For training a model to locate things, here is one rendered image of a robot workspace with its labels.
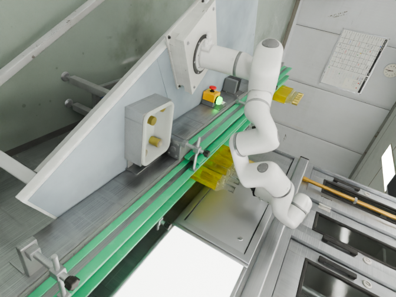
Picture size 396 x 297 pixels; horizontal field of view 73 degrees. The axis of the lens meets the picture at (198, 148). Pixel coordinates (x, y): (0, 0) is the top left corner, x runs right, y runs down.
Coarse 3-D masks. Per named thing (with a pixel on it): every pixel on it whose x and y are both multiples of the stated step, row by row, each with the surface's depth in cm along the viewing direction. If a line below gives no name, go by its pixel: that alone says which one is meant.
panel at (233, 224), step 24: (216, 192) 130; (240, 192) 132; (192, 216) 115; (216, 216) 117; (240, 216) 119; (264, 216) 120; (216, 240) 106; (240, 240) 108; (240, 264) 99; (120, 288) 85
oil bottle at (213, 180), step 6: (204, 168) 119; (198, 174) 117; (204, 174) 115; (210, 174) 116; (216, 174) 117; (198, 180) 118; (204, 180) 116; (210, 180) 115; (216, 180) 114; (222, 180) 114; (210, 186) 116; (216, 186) 114; (222, 186) 114
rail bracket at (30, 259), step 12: (24, 240) 62; (36, 240) 63; (24, 252) 61; (36, 252) 62; (12, 264) 68; (24, 264) 63; (36, 264) 66; (48, 264) 60; (60, 264) 60; (60, 276) 58; (72, 276) 58; (60, 288) 62; (72, 288) 57
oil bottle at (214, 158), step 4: (212, 156) 127; (216, 156) 128; (212, 160) 125; (216, 160) 125; (220, 160) 125; (224, 160) 126; (228, 160) 126; (220, 164) 123; (224, 164) 123; (228, 164) 124; (232, 164) 124; (228, 168) 122; (232, 168) 122; (232, 172) 123
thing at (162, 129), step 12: (156, 108) 92; (168, 108) 101; (144, 120) 88; (168, 120) 104; (144, 132) 90; (156, 132) 109; (168, 132) 107; (144, 144) 93; (168, 144) 110; (144, 156) 96; (156, 156) 104
